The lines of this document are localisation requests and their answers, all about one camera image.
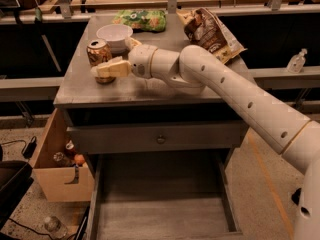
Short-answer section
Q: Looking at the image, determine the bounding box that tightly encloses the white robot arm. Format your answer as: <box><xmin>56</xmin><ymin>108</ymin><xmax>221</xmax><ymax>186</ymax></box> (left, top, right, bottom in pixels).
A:
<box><xmin>91</xmin><ymin>44</ymin><xmax>320</xmax><ymax>240</ymax></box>

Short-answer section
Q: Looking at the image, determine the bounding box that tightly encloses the dark bottle in box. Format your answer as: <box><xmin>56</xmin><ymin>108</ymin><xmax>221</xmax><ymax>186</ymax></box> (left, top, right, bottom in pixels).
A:
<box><xmin>53</xmin><ymin>152</ymin><xmax>73</xmax><ymax>167</ymax></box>

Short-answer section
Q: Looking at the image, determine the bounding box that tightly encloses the black chair wheel base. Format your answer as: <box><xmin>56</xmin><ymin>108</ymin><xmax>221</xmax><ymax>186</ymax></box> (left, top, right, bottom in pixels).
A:
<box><xmin>291</xmin><ymin>188</ymin><xmax>301</xmax><ymax>205</ymax></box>

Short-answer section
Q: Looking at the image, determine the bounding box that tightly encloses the clear sanitizer bottle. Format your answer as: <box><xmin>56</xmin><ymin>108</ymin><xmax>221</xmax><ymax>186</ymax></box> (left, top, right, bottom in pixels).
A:
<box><xmin>286</xmin><ymin>48</ymin><xmax>307</xmax><ymax>73</ymax></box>

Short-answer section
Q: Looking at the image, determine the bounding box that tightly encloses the red topped can in box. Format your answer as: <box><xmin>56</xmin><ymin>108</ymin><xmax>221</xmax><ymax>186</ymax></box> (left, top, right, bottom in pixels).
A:
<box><xmin>65</xmin><ymin>141</ymin><xmax>77</xmax><ymax>159</ymax></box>

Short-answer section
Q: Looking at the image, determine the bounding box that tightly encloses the black power adapter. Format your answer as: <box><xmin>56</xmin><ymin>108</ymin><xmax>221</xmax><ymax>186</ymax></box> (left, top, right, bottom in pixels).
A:
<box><xmin>22</xmin><ymin>136</ymin><xmax>37</xmax><ymax>159</ymax></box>

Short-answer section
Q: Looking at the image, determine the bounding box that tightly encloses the black office chair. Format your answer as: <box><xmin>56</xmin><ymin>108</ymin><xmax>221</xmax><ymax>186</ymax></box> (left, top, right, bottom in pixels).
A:
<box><xmin>0</xmin><ymin>146</ymin><xmax>34</xmax><ymax>230</ymax></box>

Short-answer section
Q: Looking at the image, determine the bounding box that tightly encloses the brown snack bag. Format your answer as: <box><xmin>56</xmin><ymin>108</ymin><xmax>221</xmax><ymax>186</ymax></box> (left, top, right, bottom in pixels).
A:
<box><xmin>176</xmin><ymin>8</ymin><xmax>246</xmax><ymax>64</ymax></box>

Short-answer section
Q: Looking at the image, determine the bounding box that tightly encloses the orange fruit in box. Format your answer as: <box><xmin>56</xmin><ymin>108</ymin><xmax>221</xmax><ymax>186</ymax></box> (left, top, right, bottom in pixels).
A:
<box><xmin>74</xmin><ymin>154</ymin><xmax>85</xmax><ymax>166</ymax></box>

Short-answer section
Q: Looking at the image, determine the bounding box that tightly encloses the grey drawer cabinet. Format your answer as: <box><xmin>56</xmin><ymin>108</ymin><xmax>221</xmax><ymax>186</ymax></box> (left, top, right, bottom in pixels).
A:
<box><xmin>53</xmin><ymin>13</ymin><xmax>264</xmax><ymax>240</ymax></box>

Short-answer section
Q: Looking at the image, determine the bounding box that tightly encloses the grey open middle drawer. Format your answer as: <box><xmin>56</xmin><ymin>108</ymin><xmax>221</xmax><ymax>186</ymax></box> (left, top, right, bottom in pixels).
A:
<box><xmin>86</xmin><ymin>150</ymin><xmax>249</xmax><ymax>240</ymax></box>

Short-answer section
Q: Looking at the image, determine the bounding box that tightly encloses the wooden storage box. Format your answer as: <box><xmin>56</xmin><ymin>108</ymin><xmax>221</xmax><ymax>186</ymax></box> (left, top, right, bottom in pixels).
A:
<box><xmin>30</xmin><ymin>109</ymin><xmax>94</xmax><ymax>202</ymax></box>

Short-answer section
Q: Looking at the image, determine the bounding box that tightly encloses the orange soda can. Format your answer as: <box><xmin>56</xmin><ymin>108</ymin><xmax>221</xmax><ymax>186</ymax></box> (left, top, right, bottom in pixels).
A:
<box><xmin>86</xmin><ymin>38</ymin><xmax>115</xmax><ymax>84</ymax></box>

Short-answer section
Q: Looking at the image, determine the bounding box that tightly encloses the grey top drawer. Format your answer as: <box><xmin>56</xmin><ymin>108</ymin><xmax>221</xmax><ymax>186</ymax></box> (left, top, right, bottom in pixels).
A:
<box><xmin>67</xmin><ymin>120</ymin><xmax>248</xmax><ymax>154</ymax></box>

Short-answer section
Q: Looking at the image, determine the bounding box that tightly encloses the green chip bag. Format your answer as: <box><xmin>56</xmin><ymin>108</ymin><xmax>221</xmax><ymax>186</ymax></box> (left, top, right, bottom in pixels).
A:
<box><xmin>112</xmin><ymin>10</ymin><xmax>167</xmax><ymax>32</ymax></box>

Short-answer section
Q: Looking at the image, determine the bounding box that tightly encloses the clear plastic water bottle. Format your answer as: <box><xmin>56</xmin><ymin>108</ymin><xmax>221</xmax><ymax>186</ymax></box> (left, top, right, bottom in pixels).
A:
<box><xmin>44</xmin><ymin>216</ymin><xmax>68</xmax><ymax>240</ymax></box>

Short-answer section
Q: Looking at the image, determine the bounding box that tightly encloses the white ceramic bowl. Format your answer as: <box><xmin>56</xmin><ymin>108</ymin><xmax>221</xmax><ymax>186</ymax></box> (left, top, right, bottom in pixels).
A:
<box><xmin>96</xmin><ymin>24</ymin><xmax>133</xmax><ymax>54</ymax></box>

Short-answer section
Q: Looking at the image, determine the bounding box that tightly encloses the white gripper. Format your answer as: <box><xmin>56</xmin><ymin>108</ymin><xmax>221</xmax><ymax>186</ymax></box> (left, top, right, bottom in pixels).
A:
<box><xmin>91</xmin><ymin>37</ymin><xmax>157</xmax><ymax>79</ymax></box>

